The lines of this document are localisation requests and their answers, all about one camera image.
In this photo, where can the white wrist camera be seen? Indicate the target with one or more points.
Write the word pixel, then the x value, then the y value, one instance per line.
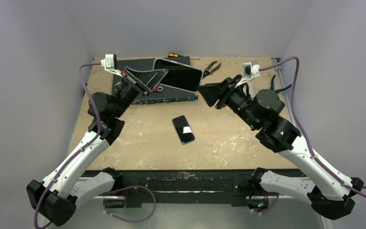
pixel 109 63
pixel 251 71

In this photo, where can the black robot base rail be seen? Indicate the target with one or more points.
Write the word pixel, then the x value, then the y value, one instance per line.
pixel 215 186

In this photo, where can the blue smartphone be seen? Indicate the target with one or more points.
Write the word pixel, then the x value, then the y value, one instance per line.
pixel 183 129

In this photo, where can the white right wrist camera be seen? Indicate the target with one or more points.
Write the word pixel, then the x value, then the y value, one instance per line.
pixel 251 71

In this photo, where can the phone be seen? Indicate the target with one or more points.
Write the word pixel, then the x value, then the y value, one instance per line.
pixel 180 74

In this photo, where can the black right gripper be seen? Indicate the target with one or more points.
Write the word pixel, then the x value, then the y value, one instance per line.
pixel 224 93

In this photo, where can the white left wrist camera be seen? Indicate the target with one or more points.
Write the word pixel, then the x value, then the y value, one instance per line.
pixel 109 63

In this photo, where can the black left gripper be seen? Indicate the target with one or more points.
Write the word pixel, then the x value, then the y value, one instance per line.
pixel 144 82

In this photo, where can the yellow black screwdriver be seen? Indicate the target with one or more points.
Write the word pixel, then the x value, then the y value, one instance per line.
pixel 171 55

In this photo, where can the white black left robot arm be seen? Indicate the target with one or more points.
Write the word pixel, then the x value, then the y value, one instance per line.
pixel 56 197

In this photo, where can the black grey wire stripper pliers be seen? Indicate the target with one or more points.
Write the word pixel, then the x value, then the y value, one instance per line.
pixel 211 68

